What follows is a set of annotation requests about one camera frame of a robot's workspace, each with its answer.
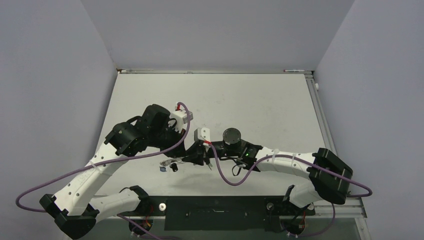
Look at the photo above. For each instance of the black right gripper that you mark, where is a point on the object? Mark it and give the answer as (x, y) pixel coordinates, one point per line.
(198, 152)

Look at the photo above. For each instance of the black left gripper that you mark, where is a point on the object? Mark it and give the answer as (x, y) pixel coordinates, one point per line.
(178, 151)

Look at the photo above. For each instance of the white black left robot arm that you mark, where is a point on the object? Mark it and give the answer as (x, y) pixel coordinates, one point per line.
(75, 208)

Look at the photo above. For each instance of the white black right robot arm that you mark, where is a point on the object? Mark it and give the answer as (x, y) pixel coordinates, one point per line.
(326, 174)

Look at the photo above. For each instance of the black head key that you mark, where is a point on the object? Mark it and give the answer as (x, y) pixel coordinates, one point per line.
(174, 167)

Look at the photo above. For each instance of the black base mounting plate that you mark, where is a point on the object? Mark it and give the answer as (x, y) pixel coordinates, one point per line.
(220, 213)

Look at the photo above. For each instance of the red white marker pen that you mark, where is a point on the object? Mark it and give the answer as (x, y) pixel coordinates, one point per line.
(292, 71)

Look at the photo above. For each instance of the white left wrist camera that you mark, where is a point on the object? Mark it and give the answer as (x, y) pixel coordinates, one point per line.
(179, 118)

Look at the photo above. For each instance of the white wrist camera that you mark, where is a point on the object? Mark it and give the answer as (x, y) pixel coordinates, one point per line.
(179, 118)
(202, 134)

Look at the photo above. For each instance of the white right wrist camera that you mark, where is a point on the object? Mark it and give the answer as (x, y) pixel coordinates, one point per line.
(202, 134)

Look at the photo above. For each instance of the aluminium frame rail back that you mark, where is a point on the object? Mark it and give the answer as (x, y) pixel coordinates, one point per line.
(205, 71)

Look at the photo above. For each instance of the aluminium frame rail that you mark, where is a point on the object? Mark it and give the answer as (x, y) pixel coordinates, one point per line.
(340, 211)
(319, 111)
(205, 71)

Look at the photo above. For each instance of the aluminium frame rail right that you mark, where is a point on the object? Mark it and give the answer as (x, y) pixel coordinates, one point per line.
(319, 111)

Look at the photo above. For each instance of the aluminium frame rail front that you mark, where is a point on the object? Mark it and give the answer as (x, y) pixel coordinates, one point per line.
(340, 211)

